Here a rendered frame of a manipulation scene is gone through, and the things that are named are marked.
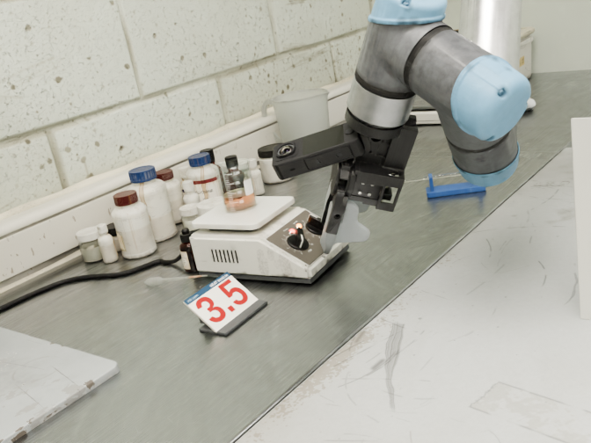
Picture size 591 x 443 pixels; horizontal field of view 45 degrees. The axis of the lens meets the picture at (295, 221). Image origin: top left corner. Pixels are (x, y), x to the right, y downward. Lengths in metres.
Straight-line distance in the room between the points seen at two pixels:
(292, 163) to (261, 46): 0.90
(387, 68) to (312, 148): 0.14
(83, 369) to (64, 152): 0.56
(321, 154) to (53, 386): 0.41
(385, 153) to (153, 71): 0.73
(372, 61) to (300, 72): 1.07
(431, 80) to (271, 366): 0.35
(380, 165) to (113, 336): 0.41
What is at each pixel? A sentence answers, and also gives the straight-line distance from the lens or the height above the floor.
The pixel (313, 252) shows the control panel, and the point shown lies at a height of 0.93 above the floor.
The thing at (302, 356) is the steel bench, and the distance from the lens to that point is 0.81.
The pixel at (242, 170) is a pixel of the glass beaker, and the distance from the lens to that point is 1.03.
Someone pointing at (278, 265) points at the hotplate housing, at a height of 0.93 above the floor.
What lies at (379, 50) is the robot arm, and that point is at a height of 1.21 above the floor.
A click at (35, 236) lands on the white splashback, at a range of 1.27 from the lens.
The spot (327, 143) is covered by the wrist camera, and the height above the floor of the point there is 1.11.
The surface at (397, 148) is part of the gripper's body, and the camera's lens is 0.85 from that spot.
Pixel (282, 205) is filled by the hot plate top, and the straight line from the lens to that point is 1.04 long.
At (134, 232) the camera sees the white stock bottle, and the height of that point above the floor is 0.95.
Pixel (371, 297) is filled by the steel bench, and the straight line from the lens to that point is 0.91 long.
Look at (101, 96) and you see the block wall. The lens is 1.40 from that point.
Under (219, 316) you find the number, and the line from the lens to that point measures 0.91.
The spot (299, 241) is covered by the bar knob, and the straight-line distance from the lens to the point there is 0.97.
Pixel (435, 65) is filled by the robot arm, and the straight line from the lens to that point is 0.73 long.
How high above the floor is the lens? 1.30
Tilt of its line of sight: 19 degrees down
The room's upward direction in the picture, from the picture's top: 11 degrees counter-clockwise
